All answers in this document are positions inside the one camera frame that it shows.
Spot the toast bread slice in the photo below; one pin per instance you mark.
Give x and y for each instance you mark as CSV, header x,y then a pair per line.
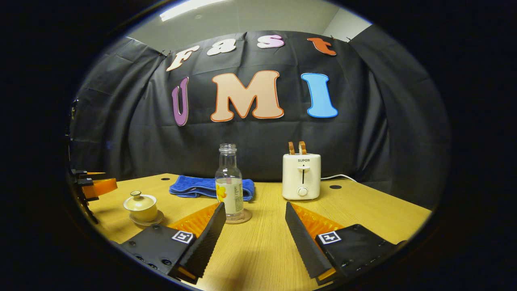
x,y
302,148
291,148

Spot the round coaster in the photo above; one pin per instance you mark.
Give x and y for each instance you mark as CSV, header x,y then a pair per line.
x,y
246,217

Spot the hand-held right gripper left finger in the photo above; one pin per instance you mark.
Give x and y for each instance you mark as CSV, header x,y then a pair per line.
x,y
208,242

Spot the blue folded towel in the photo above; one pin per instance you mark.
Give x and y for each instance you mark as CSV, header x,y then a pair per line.
x,y
190,186

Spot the white toaster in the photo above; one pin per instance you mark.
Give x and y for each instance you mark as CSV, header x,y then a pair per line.
x,y
301,178

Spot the clear glass water bottle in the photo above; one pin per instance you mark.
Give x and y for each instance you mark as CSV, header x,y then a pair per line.
x,y
230,198

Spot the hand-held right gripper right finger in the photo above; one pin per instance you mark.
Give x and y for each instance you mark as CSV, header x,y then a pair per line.
x,y
307,246

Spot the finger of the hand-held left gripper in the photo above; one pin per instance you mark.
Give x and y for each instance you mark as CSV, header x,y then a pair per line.
x,y
87,176
101,188

